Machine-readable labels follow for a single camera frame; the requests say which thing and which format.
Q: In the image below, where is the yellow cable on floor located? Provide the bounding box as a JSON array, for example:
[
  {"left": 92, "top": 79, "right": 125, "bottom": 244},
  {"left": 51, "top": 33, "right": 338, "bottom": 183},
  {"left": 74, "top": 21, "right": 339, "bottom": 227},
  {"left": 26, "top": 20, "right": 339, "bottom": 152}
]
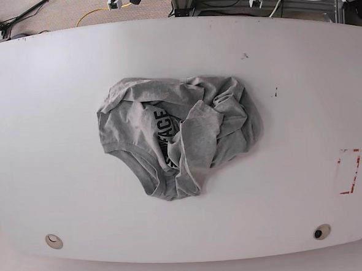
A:
[{"left": 74, "top": 2, "right": 134, "bottom": 28}]

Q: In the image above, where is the aluminium frame stand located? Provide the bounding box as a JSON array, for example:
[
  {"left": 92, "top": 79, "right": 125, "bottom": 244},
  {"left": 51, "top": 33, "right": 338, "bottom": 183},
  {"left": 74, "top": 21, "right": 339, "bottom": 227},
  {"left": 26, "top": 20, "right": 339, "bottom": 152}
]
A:
[{"left": 170, "top": 0, "right": 346, "bottom": 24}]

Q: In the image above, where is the open table grommet hole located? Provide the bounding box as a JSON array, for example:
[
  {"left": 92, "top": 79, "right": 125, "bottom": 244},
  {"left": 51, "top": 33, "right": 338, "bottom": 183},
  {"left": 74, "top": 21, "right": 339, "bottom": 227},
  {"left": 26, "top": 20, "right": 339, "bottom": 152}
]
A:
[{"left": 313, "top": 224, "right": 331, "bottom": 240}]

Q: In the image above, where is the grey printed T-shirt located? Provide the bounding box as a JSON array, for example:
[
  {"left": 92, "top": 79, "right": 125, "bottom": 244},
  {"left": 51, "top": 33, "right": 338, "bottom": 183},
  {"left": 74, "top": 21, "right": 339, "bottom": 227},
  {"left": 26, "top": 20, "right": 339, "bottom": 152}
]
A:
[{"left": 97, "top": 76, "right": 261, "bottom": 201}]

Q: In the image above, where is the red tape rectangle marking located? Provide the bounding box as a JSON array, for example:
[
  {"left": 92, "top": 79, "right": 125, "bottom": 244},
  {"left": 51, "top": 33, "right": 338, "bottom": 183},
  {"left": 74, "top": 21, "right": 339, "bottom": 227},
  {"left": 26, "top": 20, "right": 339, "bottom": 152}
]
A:
[{"left": 336, "top": 149, "right": 361, "bottom": 195}]

